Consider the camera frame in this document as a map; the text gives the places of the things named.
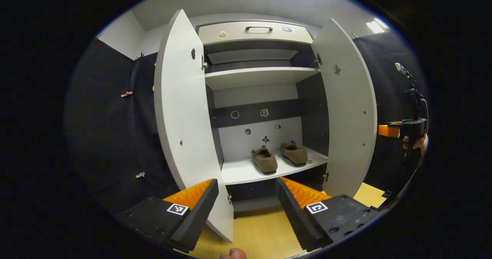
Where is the beige cabinet drawer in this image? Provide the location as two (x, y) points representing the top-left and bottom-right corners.
(198, 21), (315, 46)

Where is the brown fuzzy shoe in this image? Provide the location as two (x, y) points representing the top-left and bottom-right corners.
(280, 140), (309, 167)
(251, 145), (278, 175)

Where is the white cabinet door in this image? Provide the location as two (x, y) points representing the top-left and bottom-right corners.
(311, 18), (378, 199)
(154, 8), (235, 243)

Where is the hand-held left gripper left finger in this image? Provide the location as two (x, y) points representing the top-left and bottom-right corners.
(115, 179), (219, 253)

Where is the white thick cabinet shelf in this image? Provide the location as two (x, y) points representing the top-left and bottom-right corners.
(221, 147), (329, 186)

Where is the white shoe cabinet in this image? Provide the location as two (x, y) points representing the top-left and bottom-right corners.
(196, 20), (331, 218)

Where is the white thin cabinet shelf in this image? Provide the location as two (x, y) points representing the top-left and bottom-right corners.
(204, 67), (321, 91)

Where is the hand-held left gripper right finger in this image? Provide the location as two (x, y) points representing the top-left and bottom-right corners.
(275, 177), (381, 252)

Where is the small ceiling light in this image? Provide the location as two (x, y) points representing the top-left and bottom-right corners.
(366, 18), (389, 33)

